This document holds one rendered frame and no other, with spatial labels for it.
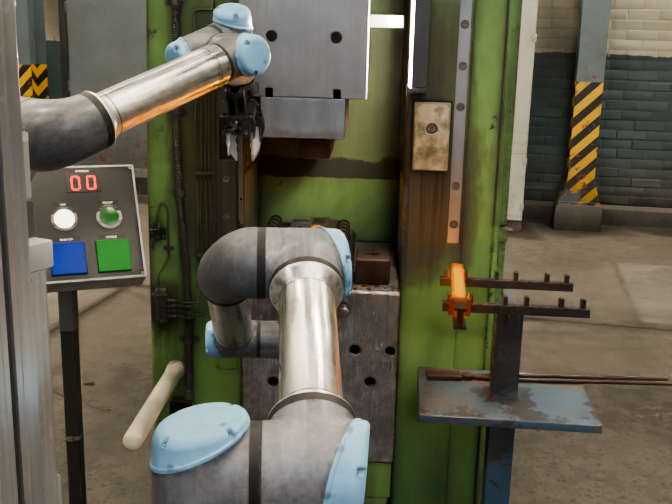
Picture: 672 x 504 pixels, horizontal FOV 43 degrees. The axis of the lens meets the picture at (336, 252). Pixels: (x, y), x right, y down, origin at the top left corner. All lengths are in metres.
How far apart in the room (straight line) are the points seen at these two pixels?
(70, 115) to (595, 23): 6.46
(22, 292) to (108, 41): 7.89
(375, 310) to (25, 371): 1.22
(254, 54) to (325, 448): 0.79
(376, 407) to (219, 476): 1.18
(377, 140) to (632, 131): 5.59
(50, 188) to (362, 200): 0.94
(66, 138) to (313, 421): 0.61
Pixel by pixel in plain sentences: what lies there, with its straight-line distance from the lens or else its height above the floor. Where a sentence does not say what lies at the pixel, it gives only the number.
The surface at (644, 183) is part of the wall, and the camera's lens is 8.05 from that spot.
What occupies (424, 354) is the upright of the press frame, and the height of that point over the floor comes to 0.69.
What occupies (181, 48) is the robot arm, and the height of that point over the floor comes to 1.47.
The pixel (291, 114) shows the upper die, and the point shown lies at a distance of 2.07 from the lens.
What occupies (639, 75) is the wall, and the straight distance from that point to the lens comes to 7.96.
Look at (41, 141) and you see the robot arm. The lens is 1.41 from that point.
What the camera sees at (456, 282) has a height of 0.97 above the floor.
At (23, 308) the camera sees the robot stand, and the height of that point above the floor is 1.20.
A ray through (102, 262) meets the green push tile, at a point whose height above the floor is 1.00.
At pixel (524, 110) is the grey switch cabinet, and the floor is 1.02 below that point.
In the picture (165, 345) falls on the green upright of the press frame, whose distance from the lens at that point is 2.40.
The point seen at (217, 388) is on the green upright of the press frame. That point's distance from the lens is 2.41.
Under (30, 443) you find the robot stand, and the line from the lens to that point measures 1.04.
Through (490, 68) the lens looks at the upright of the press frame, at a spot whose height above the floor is 1.44.
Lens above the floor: 1.48
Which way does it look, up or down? 13 degrees down
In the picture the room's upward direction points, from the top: 1 degrees clockwise
